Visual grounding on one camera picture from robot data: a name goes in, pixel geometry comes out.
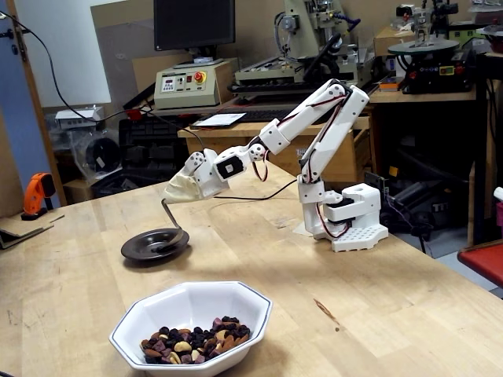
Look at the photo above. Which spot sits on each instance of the black filament spool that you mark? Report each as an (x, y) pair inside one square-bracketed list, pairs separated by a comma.
[(102, 155)]

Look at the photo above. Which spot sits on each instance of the mixed nuts and raisins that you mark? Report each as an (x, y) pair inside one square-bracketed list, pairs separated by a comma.
[(184, 341)]

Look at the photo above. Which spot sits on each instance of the beige controller box red button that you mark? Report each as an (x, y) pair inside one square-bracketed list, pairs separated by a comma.
[(212, 90)]

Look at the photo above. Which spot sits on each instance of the bent metal spoon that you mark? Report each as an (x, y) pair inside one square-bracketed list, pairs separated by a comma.
[(173, 218)]

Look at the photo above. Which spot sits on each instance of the dark brown round plate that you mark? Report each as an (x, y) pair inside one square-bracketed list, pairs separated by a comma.
[(141, 245)]

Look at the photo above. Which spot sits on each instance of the white paper sheet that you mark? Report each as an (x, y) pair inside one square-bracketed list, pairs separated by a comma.
[(220, 119)]

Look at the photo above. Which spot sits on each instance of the black scroll saw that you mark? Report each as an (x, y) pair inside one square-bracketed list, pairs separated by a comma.
[(436, 72)]

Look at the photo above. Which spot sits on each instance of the brown cardboard box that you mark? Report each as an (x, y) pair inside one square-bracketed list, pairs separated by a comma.
[(387, 43)]

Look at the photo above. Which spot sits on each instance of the large brown cardboard sheet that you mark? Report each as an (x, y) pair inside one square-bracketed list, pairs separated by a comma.
[(118, 59)]

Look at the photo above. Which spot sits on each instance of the white octagonal bowl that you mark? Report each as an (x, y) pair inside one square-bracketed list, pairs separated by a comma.
[(188, 302)]

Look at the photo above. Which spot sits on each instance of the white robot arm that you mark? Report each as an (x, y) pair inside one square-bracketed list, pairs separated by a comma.
[(340, 129)]

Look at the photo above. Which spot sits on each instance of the black computer monitor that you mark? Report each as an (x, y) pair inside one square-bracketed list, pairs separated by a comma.
[(192, 23)]

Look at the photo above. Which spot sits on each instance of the orange black hand tool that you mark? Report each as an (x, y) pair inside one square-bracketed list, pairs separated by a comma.
[(37, 188)]

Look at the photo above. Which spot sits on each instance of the green controller circuit board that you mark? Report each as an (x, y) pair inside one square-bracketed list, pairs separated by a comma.
[(375, 180)]

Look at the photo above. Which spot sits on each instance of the blue door wooden frame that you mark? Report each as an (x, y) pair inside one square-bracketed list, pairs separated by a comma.
[(19, 118)]

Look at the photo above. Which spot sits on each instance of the beige cnc milling machine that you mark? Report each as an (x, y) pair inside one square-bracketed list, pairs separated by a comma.
[(310, 35)]

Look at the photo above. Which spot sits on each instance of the flat cardboard piece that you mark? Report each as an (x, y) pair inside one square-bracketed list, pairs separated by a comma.
[(19, 235)]

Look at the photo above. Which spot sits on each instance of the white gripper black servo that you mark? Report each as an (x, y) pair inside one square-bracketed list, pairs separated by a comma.
[(201, 170)]

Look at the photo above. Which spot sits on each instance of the black keyboard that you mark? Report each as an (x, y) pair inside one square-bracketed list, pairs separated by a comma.
[(255, 116)]

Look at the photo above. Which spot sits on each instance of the white small box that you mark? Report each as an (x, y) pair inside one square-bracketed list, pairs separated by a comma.
[(78, 116)]

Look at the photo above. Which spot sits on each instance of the wooden workbench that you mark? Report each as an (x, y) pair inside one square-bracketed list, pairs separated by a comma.
[(232, 137)]

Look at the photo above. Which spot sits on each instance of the wooden side bench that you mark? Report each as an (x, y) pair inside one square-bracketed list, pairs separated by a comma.
[(432, 97)]

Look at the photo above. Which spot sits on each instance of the beige masking tape piece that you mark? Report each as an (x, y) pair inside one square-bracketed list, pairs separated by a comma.
[(302, 229)]

